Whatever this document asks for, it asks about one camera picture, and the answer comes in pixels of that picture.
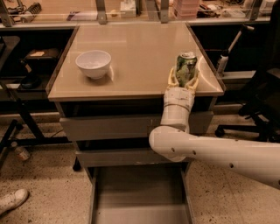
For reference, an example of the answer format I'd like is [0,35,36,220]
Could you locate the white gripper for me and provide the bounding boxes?
[163,67,200,117]

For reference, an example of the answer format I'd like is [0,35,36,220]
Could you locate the green soda can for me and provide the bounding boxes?
[175,52,197,87]

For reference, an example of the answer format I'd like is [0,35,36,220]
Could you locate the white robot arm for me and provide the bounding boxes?
[149,69,280,189]

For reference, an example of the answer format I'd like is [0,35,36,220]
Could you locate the grey drawer cabinet with counter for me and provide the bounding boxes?
[47,22,226,224]

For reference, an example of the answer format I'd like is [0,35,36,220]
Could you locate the top grey drawer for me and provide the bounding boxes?
[59,110,214,142]

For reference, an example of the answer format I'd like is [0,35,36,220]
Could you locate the middle grey drawer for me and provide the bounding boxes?
[75,144,200,168]

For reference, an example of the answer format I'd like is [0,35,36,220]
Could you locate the bottom open grey drawer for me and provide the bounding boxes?
[88,164,195,224]

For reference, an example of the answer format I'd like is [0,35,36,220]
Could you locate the pink stacked containers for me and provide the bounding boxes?
[173,0,200,19]

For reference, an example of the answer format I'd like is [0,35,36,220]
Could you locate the black office chair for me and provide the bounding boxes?
[215,0,280,143]

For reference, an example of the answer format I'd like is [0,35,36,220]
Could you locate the white ceramic bowl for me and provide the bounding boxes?
[75,50,111,80]

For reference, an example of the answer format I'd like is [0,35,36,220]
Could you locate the white tissue box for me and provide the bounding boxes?
[120,0,137,18]

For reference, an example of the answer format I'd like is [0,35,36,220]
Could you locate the black box with label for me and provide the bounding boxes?
[24,48,60,68]

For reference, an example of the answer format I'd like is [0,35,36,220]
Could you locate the black tape dispenser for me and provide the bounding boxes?
[20,59,41,89]

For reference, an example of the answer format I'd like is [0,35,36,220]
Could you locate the plastic water bottle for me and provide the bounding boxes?
[11,142,31,161]

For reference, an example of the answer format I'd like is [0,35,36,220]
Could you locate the white sneaker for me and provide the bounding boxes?
[0,189,29,215]

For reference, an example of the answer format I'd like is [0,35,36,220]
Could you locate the white handled tool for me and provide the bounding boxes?
[216,24,255,76]

